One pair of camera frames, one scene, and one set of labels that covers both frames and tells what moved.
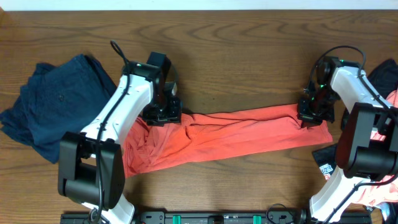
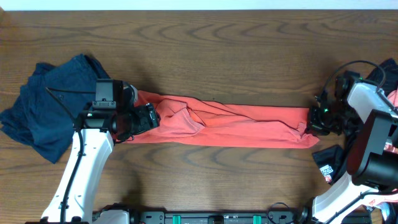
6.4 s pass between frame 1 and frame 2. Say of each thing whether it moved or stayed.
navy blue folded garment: stayed
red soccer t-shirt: moved
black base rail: stayed
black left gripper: moved
